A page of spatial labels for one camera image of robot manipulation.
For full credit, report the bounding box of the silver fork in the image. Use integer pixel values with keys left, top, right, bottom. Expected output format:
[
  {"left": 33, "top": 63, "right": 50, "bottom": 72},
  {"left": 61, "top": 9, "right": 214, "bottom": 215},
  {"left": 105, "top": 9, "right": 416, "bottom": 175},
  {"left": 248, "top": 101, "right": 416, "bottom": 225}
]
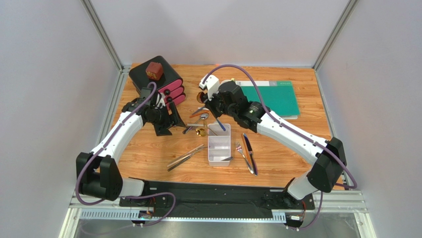
[{"left": 235, "top": 141, "right": 254, "bottom": 174}]

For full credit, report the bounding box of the green notebook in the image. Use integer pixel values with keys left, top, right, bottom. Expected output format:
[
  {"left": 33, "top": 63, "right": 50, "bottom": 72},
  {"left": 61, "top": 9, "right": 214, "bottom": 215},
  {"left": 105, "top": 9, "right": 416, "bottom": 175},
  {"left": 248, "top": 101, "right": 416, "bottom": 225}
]
[{"left": 256, "top": 81, "right": 300, "bottom": 119}]

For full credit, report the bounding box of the blue grey plastic spoon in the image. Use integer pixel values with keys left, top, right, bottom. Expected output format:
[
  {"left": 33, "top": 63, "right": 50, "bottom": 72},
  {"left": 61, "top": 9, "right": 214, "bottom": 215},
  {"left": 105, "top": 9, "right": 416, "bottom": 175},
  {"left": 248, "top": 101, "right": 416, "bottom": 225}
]
[{"left": 191, "top": 106, "right": 206, "bottom": 115}]

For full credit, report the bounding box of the pale yellow mug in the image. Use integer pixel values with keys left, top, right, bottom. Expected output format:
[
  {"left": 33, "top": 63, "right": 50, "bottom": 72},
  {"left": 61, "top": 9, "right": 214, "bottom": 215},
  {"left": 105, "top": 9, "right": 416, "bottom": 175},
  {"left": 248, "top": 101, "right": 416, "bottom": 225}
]
[{"left": 221, "top": 78, "right": 236, "bottom": 84}]

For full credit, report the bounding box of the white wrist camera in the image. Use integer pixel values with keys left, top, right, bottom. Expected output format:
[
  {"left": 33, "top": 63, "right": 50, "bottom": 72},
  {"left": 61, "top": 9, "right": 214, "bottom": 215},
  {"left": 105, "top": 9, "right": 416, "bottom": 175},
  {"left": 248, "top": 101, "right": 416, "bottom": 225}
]
[
  {"left": 155, "top": 92, "right": 166, "bottom": 109},
  {"left": 199, "top": 75, "right": 220, "bottom": 100}
]

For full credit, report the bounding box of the silver metal spoon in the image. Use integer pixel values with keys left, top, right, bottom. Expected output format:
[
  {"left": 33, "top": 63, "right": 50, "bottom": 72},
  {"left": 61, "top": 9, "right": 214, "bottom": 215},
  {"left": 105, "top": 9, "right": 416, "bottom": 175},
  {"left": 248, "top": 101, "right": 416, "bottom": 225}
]
[{"left": 182, "top": 114, "right": 209, "bottom": 134}]

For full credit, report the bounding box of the black pink drawer box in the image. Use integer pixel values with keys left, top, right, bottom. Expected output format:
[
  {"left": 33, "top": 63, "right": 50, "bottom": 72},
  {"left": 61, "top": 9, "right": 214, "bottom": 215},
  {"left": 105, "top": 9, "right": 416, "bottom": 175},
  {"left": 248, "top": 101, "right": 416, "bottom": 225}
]
[{"left": 129, "top": 56, "right": 186, "bottom": 107}]

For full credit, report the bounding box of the white compartment organizer box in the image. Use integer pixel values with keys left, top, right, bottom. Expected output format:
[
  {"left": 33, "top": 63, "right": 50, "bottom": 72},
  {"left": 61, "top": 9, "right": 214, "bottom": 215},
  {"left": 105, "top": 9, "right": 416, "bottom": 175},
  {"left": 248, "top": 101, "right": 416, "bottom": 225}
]
[{"left": 208, "top": 123, "right": 232, "bottom": 167}]

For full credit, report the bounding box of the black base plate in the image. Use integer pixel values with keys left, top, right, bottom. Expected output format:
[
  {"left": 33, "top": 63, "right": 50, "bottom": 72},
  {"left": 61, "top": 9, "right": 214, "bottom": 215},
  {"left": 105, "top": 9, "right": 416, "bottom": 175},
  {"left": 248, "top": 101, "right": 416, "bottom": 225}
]
[{"left": 119, "top": 181, "right": 316, "bottom": 219}]

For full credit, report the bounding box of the white handled ladle spoon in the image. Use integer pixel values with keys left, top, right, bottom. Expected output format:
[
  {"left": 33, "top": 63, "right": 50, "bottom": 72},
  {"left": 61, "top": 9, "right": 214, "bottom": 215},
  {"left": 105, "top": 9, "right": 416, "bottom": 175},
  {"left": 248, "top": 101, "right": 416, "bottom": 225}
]
[{"left": 186, "top": 123, "right": 207, "bottom": 128}]

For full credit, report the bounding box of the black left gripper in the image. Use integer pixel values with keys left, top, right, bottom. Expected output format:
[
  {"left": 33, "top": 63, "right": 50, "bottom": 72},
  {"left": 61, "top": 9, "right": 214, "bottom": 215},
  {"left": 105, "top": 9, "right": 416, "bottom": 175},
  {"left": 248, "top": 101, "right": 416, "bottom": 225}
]
[{"left": 147, "top": 101, "right": 186, "bottom": 136}]

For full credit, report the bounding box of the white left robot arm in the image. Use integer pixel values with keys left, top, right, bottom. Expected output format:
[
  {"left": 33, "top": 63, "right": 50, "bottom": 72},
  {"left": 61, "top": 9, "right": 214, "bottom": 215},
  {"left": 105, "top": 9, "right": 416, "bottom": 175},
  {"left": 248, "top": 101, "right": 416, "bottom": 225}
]
[{"left": 75, "top": 82, "right": 186, "bottom": 205}]

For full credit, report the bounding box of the red brown cube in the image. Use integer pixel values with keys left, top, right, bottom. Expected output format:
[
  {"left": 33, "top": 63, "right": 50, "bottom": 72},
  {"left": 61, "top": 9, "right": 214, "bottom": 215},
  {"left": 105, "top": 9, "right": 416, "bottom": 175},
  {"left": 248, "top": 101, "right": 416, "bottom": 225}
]
[{"left": 145, "top": 61, "right": 163, "bottom": 81}]

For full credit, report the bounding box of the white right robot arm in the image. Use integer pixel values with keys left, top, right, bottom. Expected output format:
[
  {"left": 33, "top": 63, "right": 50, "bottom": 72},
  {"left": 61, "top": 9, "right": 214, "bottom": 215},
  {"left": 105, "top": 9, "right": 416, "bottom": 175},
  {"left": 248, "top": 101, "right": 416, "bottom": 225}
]
[{"left": 198, "top": 78, "right": 347, "bottom": 200}]

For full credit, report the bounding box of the iridescent purple knife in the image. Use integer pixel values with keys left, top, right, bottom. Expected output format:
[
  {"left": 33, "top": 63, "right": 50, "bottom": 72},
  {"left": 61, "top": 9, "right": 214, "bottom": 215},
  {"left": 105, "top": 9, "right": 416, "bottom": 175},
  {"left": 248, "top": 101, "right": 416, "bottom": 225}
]
[{"left": 243, "top": 133, "right": 258, "bottom": 176}]

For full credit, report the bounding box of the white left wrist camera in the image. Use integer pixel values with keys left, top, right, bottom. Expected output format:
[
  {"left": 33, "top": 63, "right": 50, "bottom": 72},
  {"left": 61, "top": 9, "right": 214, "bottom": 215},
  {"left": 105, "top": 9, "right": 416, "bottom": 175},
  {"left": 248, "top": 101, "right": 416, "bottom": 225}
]
[{"left": 155, "top": 92, "right": 166, "bottom": 109}]

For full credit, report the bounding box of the iridescent purple spoon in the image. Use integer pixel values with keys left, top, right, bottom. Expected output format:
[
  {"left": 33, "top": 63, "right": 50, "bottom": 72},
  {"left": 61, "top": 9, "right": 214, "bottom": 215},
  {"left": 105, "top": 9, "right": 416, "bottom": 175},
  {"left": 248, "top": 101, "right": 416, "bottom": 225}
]
[{"left": 215, "top": 118, "right": 226, "bottom": 131}]

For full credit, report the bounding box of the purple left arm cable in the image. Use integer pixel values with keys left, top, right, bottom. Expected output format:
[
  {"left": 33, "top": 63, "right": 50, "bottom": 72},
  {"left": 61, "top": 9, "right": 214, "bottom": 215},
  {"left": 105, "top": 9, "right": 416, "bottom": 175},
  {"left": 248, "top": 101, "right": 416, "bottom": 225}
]
[{"left": 75, "top": 81, "right": 177, "bottom": 227}]

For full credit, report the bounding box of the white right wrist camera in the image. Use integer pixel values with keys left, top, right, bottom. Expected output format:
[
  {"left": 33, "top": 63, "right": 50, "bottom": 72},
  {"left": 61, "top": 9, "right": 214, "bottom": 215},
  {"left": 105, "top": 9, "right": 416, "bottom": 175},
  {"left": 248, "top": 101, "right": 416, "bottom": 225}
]
[{"left": 199, "top": 75, "right": 220, "bottom": 100}]

